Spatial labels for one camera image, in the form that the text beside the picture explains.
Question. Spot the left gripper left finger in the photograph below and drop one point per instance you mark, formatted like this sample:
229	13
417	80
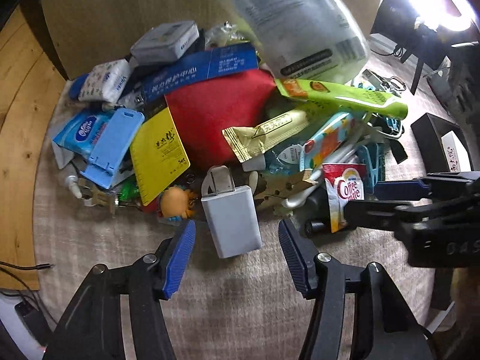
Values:
90	327

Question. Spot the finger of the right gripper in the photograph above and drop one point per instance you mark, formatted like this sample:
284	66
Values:
401	190

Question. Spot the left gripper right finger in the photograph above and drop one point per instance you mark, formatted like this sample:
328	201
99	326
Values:
384	326

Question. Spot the teal plastic clothes peg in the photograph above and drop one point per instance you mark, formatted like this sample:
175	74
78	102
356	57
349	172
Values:
373	157

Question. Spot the black shallow tray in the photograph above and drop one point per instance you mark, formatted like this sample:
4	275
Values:
428	130

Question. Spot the coffee mate sachet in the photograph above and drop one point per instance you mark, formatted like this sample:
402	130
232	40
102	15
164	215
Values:
343	183

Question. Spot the green snack stick packet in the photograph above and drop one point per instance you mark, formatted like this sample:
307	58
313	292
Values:
356	99

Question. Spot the fruit print blue pouch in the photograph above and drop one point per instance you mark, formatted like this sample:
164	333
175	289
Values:
310	147

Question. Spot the metal scissors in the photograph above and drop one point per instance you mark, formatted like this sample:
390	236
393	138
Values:
393	84

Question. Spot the wooden clothes peg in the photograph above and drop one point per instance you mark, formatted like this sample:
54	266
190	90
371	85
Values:
272	189

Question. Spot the black tripod stand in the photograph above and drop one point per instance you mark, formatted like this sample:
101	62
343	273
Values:
429	48

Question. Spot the orange toy figure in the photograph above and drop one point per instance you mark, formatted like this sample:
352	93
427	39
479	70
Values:
177	203

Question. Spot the gold snack bar wrapper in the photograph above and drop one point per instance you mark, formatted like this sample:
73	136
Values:
249	142

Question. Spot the white power adapter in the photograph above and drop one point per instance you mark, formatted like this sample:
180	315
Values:
231	214

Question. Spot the clear printed refill pouch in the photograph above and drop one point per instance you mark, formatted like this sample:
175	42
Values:
303	39

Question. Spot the blue wet wipes pack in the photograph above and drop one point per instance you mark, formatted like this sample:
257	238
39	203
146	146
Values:
81	133

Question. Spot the red fabric pouch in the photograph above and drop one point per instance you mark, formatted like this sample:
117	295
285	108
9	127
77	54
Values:
201	112

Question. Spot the dark blue paper box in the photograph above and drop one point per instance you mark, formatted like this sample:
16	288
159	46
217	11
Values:
198	67

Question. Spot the white tissue pack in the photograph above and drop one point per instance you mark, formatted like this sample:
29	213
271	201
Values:
106	82

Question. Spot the grey tin box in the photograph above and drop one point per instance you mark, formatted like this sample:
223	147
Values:
165	43

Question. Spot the cardboard box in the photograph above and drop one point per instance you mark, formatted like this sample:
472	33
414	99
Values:
86	33

